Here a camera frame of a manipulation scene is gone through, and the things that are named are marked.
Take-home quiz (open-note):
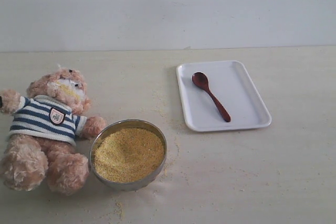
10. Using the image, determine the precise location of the dark red wooden spoon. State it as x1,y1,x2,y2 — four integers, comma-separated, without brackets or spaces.
192,72,231,123

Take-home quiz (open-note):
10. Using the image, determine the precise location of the plush teddy bear striped sweater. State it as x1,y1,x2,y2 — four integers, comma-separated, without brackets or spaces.
1,68,106,195

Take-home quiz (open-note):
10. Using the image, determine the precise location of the white plastic tray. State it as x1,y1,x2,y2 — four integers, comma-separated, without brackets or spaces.
176,60,271,132

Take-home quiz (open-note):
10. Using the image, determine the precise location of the steel bowl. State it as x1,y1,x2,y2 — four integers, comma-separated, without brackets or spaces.
89,119,167,191

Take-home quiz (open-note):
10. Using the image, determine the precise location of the yellow millet grain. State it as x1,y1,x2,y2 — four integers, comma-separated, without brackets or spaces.
94,128,165,183

